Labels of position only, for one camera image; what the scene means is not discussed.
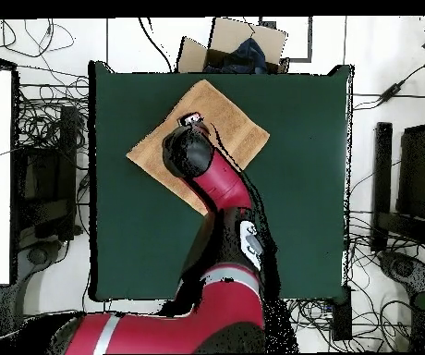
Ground orange terry towel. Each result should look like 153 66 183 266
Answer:
126 79 272 216

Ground black flat panel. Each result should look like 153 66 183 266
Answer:
396 123 425 223

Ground blue jeans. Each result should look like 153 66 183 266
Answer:
202 37 269 75

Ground open cardboard box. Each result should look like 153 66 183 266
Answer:
176 17 290 75

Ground dark green table cloth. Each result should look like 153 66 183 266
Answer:
88 60 354 302

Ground black chair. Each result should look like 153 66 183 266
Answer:
12 104 84 245

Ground black upright bar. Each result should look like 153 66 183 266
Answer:
370 121 394 252

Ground black power adapter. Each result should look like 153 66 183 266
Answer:
378 82 404 104

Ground grey stand base with caster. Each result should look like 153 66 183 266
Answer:
377 250 425 297
0 239 64 319

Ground small black box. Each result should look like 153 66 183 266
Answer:
332 291 352 341

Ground black rectangular frame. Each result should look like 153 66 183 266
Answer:
258 16 313 63

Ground tangled black floor cables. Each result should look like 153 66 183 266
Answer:
16 82 90 149

